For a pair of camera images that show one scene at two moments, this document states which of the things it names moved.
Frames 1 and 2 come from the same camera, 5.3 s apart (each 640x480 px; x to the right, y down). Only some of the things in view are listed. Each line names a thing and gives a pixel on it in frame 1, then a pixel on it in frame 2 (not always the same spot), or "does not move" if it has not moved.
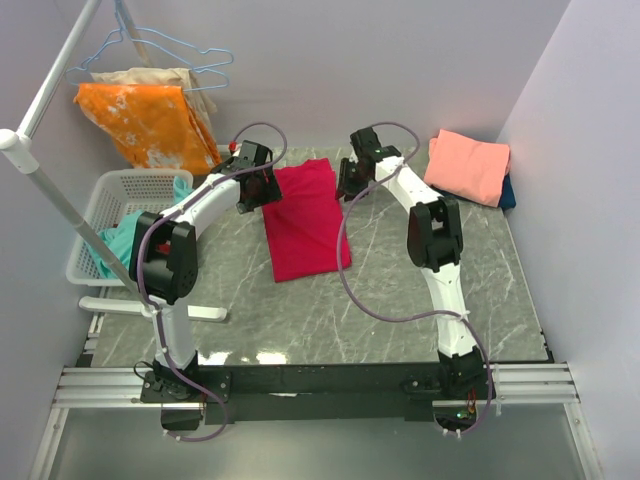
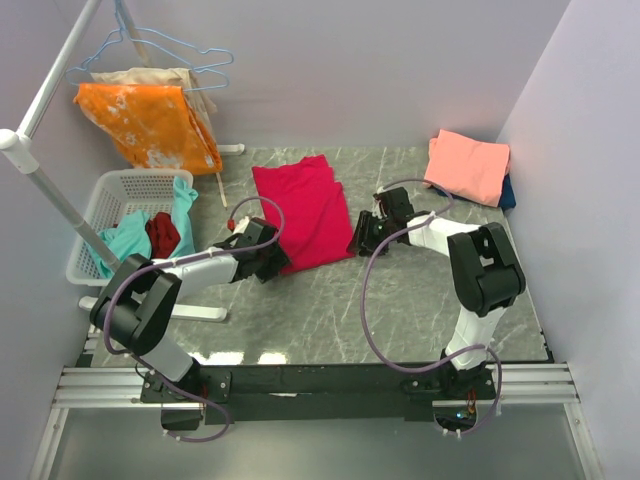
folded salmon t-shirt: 467,168 does not move
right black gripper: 344,188 → 362,236
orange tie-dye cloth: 154,125 does not move
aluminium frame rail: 123,388 does not move
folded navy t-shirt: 507,199 does not move
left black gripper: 271,193 → 279,260
